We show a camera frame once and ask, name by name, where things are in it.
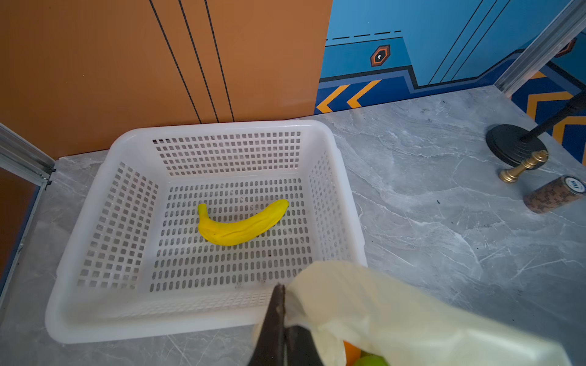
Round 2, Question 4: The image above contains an orange fruit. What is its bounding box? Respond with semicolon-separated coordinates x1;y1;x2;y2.
343;341;362;366

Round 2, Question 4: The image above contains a green apple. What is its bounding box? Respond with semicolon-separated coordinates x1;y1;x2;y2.
353;355;389;366

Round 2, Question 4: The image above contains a brown patterned cylinder can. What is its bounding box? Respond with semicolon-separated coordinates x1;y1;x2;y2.
523;175;585;214

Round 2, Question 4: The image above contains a yellow banana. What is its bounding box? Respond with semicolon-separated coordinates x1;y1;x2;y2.
198;200;289;246

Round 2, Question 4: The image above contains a black round-base lamp stand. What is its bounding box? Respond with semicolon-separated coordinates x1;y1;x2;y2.
485;90;585;166

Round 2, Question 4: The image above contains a yellowish translucent plastic bag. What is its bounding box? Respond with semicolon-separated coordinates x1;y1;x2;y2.
284;261;570;365

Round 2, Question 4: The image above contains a white perforated plastic basket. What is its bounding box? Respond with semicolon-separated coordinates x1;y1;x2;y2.
45;120;366;344

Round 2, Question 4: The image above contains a left aluminium corner post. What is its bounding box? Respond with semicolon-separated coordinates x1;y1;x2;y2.
1;124;56;187

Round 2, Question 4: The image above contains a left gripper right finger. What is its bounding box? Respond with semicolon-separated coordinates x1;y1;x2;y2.
285;326;324;366

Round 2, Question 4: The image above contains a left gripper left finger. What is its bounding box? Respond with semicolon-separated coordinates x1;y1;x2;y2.
248;285;285;366

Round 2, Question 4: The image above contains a right aluminium corner post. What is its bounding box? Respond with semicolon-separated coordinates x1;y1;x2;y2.
494;0;585;97

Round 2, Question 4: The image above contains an aluminium corner post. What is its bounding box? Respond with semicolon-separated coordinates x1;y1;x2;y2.
494;0;585;97
1;124;56;187

